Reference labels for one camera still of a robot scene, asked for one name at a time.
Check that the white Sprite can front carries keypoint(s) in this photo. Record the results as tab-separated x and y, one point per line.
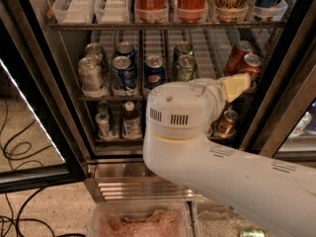
91	75

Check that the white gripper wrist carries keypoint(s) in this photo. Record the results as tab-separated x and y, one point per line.
183	107

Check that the green can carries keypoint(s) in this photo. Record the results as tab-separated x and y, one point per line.
182	48
252	232
186	67

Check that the silver can bottom front left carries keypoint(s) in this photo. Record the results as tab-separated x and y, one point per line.
106	129

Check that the brown tea bottle left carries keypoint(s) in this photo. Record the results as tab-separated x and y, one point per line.
131	128

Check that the empty clear tray top left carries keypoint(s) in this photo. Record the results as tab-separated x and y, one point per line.
74	11

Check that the empty clear tray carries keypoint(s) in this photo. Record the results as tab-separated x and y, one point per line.
112	11
74	11

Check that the clear bin left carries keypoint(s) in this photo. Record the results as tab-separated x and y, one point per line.
141	218

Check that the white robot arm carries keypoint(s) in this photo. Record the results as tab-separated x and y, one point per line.
274	194

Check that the white sprite can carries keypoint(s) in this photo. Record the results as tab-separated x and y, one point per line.
91	75
95	50

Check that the blue Pepsi can rear left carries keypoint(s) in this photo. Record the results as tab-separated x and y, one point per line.
127	49

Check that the empty white tray middle shelf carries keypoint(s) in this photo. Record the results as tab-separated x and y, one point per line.
203	54

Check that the red Coke can front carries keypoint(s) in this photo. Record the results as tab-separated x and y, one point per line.
251	63

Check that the steel fridge cabinet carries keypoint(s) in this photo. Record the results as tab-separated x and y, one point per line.
281	35

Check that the clear bin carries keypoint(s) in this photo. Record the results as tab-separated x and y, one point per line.
212	219
141	218

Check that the green can rear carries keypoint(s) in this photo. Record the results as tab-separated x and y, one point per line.
182	48

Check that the glass fridge door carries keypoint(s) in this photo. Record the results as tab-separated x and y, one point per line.
40	144

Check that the red Coke can rear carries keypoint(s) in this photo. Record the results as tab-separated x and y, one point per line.
239	50

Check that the blue Pepsi can centre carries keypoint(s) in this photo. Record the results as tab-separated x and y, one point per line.
154	70

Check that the clear bin right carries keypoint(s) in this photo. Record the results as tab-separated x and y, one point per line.
212	219

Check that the blue pepsi can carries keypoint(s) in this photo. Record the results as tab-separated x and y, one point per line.
154	70
123	73
127	49

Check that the silver can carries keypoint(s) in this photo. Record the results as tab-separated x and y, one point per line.
103	107
106	129

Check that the white Sprite can rear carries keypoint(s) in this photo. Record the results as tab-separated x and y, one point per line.
95	50

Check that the blue Pepsi can front left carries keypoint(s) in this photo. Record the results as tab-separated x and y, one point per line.
123	73

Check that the green can front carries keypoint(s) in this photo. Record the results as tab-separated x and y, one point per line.
186	67

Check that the silver can bottom rear left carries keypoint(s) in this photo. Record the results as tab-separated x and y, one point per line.
103	107

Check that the gold can bottom front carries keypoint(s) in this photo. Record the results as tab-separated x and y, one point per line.
227	122

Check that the green can in bin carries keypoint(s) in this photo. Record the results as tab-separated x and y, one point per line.
252	232

